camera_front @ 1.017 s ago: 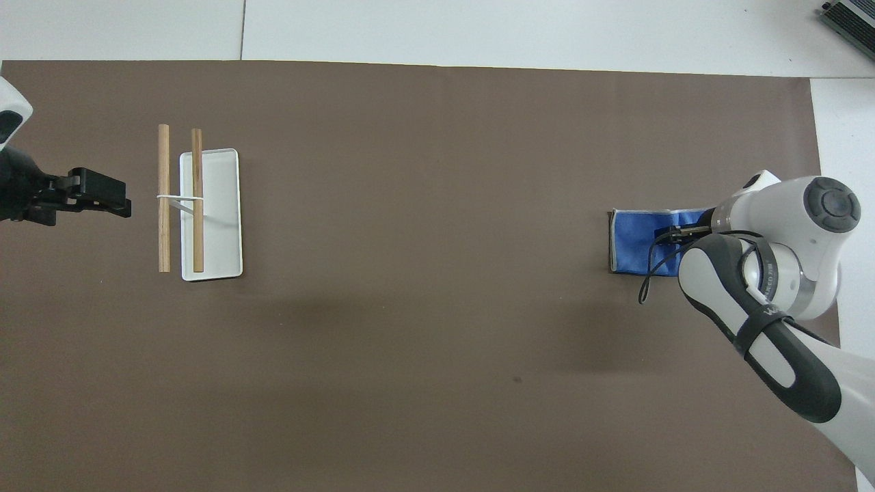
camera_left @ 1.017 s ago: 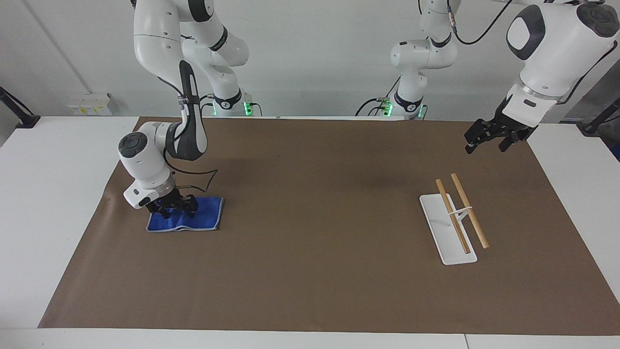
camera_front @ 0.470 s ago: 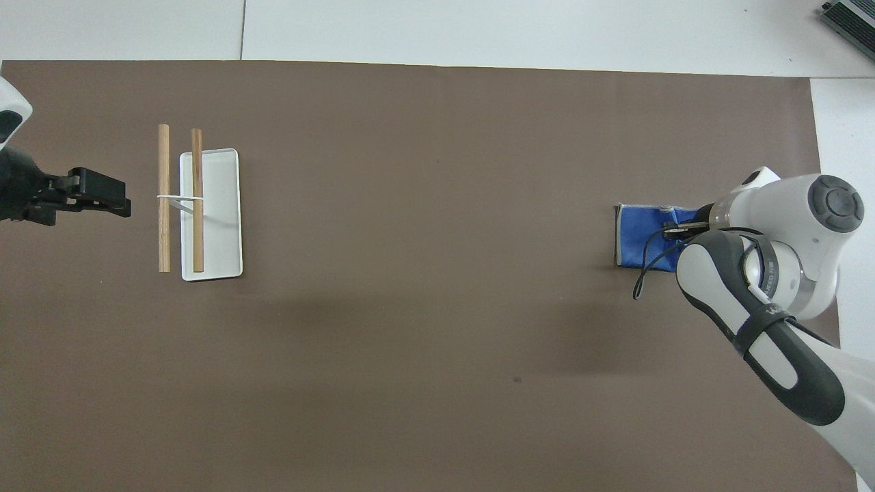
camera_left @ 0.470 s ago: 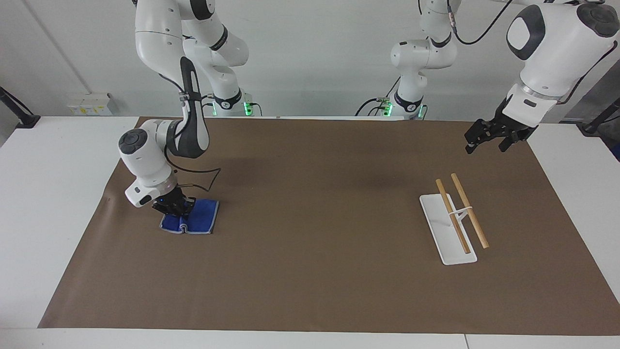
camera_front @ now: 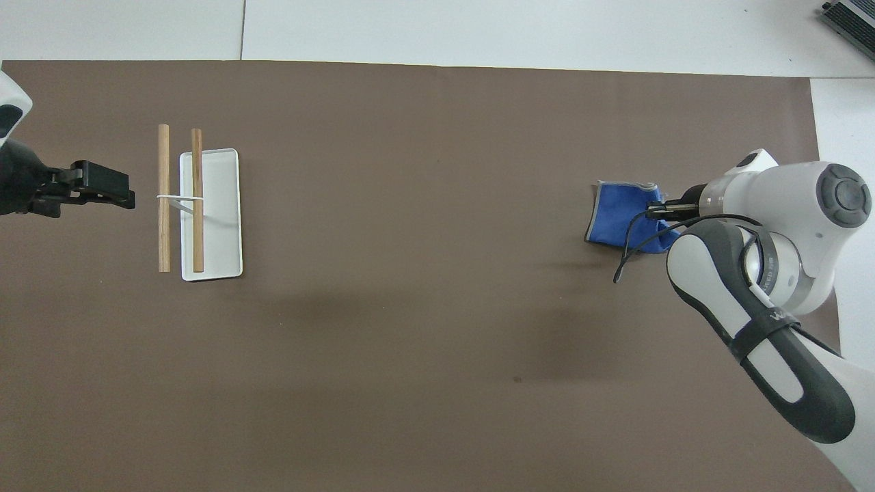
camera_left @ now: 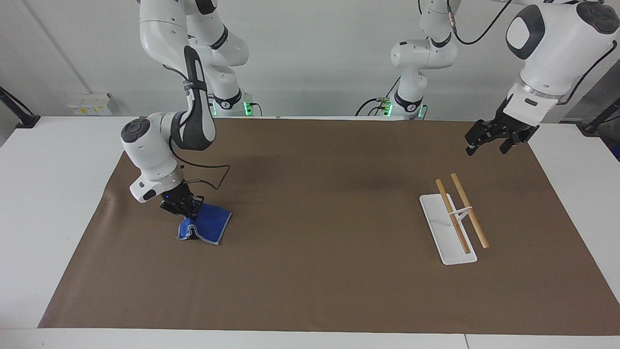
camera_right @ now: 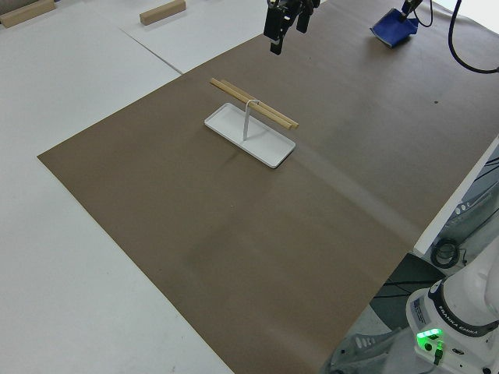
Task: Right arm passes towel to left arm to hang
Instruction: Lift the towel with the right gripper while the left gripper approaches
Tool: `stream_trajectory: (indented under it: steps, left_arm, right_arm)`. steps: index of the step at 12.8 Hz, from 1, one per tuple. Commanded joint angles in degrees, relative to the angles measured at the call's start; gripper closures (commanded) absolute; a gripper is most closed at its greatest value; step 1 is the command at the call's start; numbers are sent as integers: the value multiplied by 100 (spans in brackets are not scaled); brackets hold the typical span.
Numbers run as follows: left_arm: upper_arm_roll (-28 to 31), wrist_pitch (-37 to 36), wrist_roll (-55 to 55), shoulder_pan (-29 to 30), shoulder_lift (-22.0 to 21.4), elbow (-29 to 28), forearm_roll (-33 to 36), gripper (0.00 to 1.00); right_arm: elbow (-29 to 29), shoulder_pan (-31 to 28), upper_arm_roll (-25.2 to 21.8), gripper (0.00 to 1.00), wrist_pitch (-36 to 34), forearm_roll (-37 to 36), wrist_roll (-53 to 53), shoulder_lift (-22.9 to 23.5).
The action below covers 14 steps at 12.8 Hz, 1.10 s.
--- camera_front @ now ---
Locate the wooden rack rod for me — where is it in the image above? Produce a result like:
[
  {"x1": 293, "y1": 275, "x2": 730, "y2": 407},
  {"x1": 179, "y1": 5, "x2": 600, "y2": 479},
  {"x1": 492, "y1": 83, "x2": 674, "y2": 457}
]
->
[
  {"x1": 191, "y1": 128, "x2": 205, "y2": 273},
  {"x1": 158, "y1": 124, "x2": 172, "y2": 273}
]

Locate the grey ribbed device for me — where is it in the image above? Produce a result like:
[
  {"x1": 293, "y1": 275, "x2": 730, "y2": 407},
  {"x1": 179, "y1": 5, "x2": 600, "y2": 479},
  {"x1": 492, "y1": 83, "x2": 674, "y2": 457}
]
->
[{"x1": 820, "y1": 0, "x2": 875, "y2": 44}]

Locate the white rack base tray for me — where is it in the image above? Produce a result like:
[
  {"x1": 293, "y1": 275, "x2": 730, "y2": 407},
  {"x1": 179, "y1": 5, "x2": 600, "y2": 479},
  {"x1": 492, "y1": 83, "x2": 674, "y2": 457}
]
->
[{"x1": 179, "y1": 148, "x2": 244, "y2": 282}]

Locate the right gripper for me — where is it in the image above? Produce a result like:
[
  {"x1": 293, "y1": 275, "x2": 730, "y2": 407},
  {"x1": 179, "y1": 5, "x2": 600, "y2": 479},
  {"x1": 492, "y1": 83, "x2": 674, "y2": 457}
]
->
[{"x1": 664, "y1": 183, "x2": 707, "y2": 219}]

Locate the black cable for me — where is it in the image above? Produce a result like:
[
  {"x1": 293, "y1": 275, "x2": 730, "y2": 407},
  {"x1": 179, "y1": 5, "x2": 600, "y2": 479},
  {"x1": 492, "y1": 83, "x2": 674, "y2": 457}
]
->
[{"x1": 613, "y1": 207, "x2": 764, "y2": 284}]

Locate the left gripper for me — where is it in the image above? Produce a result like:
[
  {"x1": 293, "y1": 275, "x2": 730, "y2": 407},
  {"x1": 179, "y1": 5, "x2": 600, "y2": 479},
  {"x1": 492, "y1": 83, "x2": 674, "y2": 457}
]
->
[{"x1": 0, "y1": 139, "x2": 137, "y2": 219}]

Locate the white rack bracket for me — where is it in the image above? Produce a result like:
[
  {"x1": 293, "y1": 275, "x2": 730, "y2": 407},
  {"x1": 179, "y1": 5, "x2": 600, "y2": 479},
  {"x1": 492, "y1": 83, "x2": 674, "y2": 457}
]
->
[{"x1": 156, "y1": 194, "x2": 228, "y2": 223}]

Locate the blue towel with grey edge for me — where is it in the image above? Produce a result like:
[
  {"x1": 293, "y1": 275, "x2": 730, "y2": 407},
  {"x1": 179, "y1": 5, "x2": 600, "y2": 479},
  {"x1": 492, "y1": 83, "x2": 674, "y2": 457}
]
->
[{"x1": 584, "y1": 180, "x2": 682, "y2": 255}]

